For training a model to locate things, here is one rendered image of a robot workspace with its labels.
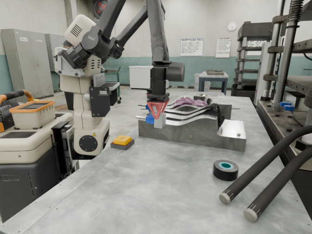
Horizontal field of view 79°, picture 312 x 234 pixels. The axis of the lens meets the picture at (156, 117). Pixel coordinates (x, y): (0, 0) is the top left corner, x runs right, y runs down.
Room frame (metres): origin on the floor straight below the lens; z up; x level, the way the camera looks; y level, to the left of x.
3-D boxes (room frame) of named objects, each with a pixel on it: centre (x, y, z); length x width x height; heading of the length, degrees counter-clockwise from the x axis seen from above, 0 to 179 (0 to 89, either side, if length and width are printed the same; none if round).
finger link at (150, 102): (0.76, -0.01, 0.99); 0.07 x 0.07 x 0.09; 70
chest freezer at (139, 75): (8.08, 0.25, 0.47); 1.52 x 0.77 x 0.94; 73
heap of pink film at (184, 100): (1.31, -0.23, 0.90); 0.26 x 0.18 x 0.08; 87
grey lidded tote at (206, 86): (7.46, -1.80, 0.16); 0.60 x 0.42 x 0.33; 69
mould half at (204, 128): (0.95, -0.19, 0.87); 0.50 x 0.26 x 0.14; 70
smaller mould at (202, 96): (1.71, -0.45, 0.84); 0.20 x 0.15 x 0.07; 70
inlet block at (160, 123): (0.78, 0.03, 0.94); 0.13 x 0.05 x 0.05; 69
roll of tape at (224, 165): (0.57, -0.24, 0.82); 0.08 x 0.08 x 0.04
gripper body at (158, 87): (0.77, -0.01, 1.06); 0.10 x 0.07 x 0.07; 160
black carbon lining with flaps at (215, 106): (0.96, -0.18, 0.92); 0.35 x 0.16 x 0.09; 70
